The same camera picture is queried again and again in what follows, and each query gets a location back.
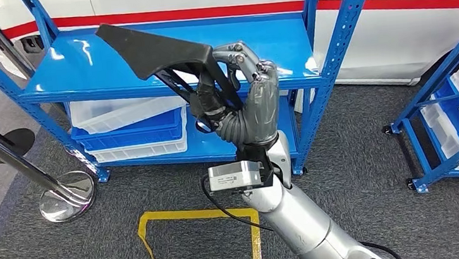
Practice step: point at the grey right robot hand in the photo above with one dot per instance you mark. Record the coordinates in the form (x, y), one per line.
(261, 108)

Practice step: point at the black plastic plate frame part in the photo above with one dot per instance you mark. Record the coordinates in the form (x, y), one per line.
(154, 51)

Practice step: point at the blue metal shelf rack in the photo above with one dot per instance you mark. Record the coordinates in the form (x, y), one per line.
(80, 63)

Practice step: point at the yellow floor tape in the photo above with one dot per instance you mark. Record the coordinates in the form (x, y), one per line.
(195, 213)

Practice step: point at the red barrier belt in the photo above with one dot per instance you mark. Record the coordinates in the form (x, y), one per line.
(159, 16)

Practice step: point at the white car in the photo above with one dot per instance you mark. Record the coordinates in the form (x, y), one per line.
(393, 41)

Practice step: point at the small blue wheeled rack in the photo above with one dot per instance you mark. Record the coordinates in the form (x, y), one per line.
(416, 148)

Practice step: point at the chrome stanchion post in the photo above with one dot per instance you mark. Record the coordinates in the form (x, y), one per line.
(5, 47)
(68, 198)

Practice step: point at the black stanchion post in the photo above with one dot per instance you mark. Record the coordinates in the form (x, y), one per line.
(20, 140)

